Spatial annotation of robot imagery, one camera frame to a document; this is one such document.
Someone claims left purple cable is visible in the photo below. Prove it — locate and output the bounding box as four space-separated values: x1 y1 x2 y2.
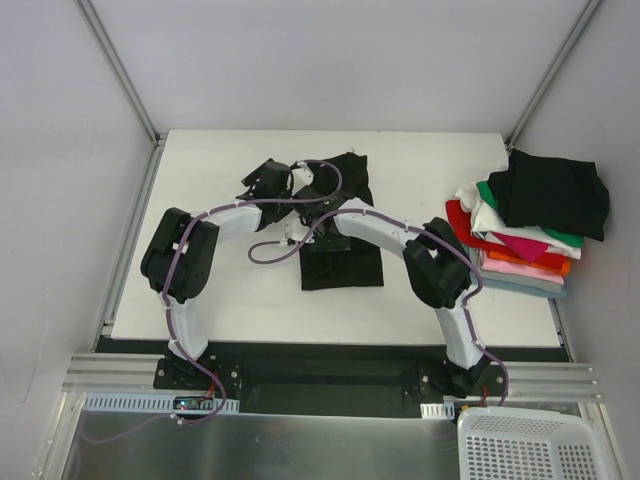
79 158 344 444

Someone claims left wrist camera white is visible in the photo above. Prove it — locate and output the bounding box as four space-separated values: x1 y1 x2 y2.
291 161 314 192

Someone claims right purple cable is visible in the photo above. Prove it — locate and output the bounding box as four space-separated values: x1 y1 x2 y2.
248 209 511 409

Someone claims aluminium frame post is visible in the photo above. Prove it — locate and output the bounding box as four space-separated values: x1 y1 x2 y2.
74 0 162 147
504 0 605 152

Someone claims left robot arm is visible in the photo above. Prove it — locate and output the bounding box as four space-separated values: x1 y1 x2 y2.
141 159 294 389

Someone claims black folded t-shirt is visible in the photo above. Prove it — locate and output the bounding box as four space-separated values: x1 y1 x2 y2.
487 149 610 242

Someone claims black printed t-shirt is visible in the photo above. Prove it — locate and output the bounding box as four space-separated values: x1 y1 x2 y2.
299 152 384 291

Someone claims white t-shirt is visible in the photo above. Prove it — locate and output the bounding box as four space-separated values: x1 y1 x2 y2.
455 182 582 262

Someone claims magenta t-shirt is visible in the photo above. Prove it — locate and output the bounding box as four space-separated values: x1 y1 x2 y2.
494 233 548 263

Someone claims white plastic basket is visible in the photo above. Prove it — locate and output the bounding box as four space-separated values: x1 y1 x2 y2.
457 407 608 480

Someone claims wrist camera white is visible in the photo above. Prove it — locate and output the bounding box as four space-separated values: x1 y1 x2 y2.
291 161 314 192
280 219 314 246

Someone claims orange t-shirt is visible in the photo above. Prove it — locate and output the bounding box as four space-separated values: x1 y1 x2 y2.
485 251 571 277

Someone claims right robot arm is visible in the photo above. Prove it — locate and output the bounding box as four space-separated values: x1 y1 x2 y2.
294 186 490 398

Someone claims right slotted cable duct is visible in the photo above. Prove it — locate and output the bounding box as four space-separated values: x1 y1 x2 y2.
420 402 455 420

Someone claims aluminium front rail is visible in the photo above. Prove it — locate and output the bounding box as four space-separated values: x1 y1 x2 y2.
61 353 604 403

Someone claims grey t-shirt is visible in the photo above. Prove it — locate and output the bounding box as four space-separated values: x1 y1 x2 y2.
469 247 564 296

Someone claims left slotted cable duct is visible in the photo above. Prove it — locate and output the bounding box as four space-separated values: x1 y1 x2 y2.
84 393 240 416

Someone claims left aluminium frame post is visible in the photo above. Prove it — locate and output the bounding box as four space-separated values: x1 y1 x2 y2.
74 0 162 147

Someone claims right aluminium frame post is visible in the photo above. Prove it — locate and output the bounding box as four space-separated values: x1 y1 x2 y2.
504 0 605 152

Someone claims purple cable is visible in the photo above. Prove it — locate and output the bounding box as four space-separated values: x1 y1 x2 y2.
248 209 511 409
79 158 344 444

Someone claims red t-shirt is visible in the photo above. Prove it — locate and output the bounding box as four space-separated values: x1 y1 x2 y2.
445 200 570 264

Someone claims pink t-shirt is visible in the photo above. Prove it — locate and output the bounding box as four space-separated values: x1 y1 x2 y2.
479 253 565 285

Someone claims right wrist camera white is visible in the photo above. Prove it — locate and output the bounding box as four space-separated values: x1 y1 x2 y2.
280 219 314 246

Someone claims slotted cable duct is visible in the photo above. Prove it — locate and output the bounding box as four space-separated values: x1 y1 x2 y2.
84 393 240 416
420 402 455 420

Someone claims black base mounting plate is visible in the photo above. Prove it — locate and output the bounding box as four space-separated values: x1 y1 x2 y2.
94 338 574 416

